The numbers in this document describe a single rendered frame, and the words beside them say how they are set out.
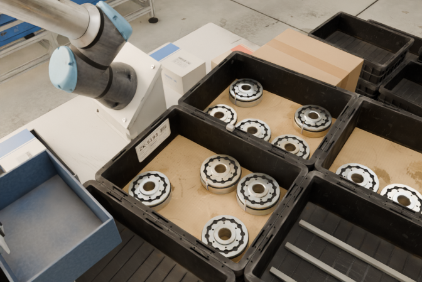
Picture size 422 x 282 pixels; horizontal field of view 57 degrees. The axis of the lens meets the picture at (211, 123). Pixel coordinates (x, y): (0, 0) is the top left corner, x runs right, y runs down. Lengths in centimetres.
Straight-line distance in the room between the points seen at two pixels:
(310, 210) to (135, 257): 41
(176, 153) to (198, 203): 17
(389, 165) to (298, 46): 53
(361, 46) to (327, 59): 80
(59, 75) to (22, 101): 168
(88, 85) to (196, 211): 46
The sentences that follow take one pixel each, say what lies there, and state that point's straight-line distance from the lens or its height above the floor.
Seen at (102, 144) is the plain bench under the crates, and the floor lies 70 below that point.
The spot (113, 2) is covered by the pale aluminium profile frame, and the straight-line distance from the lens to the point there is 300.
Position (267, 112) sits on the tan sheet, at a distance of 117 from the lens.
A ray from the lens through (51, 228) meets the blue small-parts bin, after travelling 71.
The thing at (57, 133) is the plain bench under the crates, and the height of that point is 70.
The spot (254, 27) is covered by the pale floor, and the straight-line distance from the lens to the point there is 314.
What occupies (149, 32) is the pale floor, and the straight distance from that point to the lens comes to 316.
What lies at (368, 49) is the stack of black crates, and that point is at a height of 49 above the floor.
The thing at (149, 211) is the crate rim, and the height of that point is 93.
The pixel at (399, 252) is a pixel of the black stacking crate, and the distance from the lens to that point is 97.
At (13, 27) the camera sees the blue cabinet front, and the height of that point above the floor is 40.
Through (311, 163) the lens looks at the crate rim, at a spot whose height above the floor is 93.
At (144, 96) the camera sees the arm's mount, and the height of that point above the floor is 86.
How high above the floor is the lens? 163
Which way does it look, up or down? 45 degrees down
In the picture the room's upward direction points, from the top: 3 degrees counter-clockwise
